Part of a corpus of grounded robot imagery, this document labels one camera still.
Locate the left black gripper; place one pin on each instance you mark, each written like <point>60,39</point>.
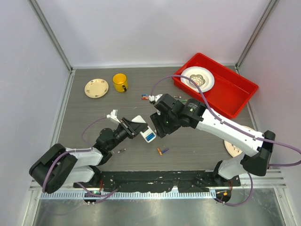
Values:
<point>132,128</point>

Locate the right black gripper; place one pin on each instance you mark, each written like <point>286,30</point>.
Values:
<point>162,130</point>

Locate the white remote control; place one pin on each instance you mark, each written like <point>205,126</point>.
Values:
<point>147,130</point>

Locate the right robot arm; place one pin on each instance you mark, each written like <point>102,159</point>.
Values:
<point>256,147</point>

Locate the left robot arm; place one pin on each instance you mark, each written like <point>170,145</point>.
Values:
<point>60,165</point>

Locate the small patterned bowl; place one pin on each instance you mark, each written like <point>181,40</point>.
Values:
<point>198,79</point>

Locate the yellow mug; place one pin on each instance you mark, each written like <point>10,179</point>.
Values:
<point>120,82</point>

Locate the white paper plate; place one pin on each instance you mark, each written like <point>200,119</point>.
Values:
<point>208,76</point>

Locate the cream floral plate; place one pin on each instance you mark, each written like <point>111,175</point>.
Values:
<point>96,88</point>

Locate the red plastic bin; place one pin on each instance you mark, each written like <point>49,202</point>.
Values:
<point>230,92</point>

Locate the pink white plate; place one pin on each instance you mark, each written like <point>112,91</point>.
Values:
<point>232,149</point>

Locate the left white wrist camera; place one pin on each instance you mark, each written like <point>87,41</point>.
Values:
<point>113,116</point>

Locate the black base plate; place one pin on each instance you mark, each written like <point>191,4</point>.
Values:
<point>187,181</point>

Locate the white slotted cable duct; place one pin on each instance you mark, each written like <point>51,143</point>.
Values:
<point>174,194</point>

